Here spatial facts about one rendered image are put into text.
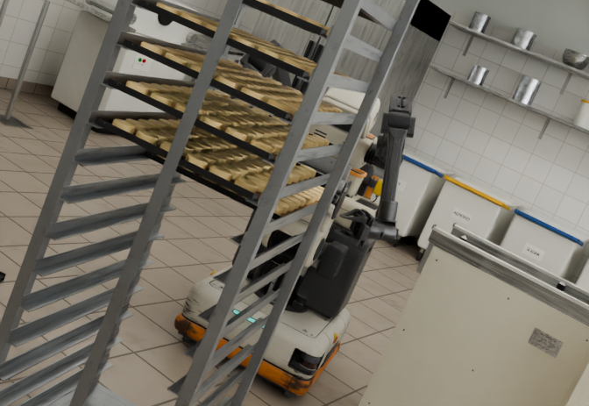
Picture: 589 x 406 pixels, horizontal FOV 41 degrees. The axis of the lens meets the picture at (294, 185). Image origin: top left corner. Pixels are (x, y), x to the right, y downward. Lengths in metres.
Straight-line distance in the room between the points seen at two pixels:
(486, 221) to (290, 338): 3.60
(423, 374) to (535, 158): 4.23
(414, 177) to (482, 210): 0.65
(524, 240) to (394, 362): 3.43
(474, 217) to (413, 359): 3.52
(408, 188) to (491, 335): 3.82
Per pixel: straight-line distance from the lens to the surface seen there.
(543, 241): 6.47
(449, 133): 7.40
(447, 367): 3.16
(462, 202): 6.63
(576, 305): 3.03
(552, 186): 7.13
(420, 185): 6.76
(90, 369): 1.84
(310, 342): 3.23
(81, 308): 2.19
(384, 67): 2.15
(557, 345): 3.05
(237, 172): 1.72
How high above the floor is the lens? 1.39
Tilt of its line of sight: 10 degrees down
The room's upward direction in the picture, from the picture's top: 23 degrees clockwise
